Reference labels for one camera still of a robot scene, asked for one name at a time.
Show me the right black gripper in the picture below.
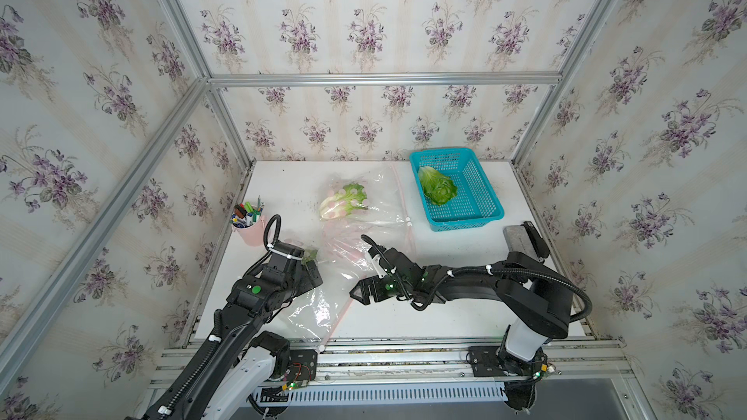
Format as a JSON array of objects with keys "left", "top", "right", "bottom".
[{"left": 346, "top": 275, "right": 412, "bottom": 308}]

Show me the clear zip-top bag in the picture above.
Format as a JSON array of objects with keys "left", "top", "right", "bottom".
[
  {"left": 270, "top": 239, "right": 360, "bottom": 346},
  {"left": 322, "top": 219, "right": 416, "bottom": 277},
  {"left": 316, "top": 163, "right": 412, "bottom": 223}
]

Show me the green chinese cabbage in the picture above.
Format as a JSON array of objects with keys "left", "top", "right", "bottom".
[{"left": 417, "top": 166, "right": 458, "bottom": 206}]

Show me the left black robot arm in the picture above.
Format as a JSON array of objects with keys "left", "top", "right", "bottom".
[{"left": 141, "top": 214, "right": 323, "bottom": 419}]

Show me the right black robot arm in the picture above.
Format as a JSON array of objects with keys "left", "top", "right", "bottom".
[{"left": 349, "top": 235, "right": 593, "bottom": 411}]

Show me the near bagged cabbage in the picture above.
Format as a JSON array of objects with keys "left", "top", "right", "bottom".
[{"left": 302, "top": 248, "right": 318, "bottom": 264}]

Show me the bagged cabbage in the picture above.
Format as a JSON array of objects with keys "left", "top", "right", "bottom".
[
  {"left": 318, "top": 183, "right": 368, "bottom": 221},
  {"left": 302, "top": 248, "right": 318, "bottom": 264}
]

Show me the pink pen cup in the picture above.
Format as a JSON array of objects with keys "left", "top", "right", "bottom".
[{"left": 231, "top": 217, "right": 267, "bottom": 247}]

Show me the coloured pens bundle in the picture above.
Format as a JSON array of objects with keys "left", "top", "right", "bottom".
[{"left": 231, "top": 196, "right": 264, "bottom": 229}]

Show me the far bagged cabbage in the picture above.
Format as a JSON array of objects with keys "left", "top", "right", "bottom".
[{"left": 318, "top": 183, "right": 368, "bottom": 221}]

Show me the teal plastic basket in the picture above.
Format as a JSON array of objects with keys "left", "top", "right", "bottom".
[{"left": 410, "top": 148, "right": 505, "bottom": 231}]

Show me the grey whiteboard eraser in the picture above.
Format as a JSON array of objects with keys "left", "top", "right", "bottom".
[{"left": 503, "top": 221, "right": 551, "bottom": 264}]

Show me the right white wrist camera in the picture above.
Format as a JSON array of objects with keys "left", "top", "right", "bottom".
[{"left": 365, "top": 251, "right": 387, "bottom": 278}]

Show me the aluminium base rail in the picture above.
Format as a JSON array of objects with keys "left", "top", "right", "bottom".
[{"left": 145, "top": 336, "right": 637, "bottom": 391}]

